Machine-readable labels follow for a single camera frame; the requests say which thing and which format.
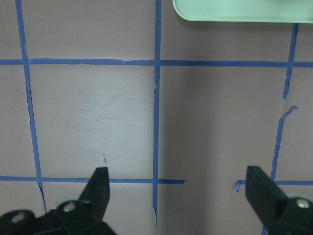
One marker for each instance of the light green tray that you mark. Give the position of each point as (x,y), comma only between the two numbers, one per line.
(259,11)

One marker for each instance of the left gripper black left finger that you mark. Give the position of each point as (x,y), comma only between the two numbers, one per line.
(96,194)

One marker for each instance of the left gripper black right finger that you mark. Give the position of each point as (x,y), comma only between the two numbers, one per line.
(265,197)

